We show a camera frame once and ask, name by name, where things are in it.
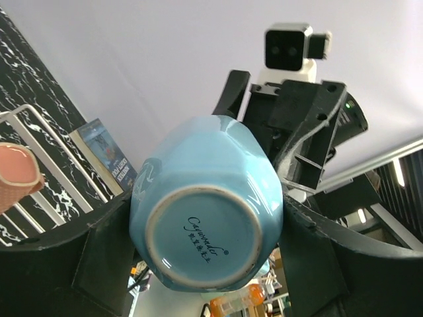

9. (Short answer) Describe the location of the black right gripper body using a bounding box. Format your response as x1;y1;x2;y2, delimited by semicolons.
244;80;347;194

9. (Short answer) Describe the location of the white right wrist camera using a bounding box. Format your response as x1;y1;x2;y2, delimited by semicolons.
258;22;332;85

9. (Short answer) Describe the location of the white wire dish rack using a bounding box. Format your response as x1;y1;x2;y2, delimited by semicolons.
1;104;113;246

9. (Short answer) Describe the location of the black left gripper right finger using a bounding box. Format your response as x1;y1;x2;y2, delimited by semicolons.
279;195;422;316

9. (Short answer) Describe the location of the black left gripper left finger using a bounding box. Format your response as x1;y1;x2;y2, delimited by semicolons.
1;192;134;316

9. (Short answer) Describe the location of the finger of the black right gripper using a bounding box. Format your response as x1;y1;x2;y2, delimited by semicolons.
213;70;250;118

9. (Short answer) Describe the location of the pink floral mug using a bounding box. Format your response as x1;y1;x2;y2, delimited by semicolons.
0;142;44;214

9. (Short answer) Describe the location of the light blue ceramic mug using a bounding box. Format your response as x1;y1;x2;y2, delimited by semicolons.
129;115;284;293

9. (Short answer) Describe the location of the blue paperback book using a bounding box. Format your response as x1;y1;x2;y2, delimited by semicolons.
69;119;137;195

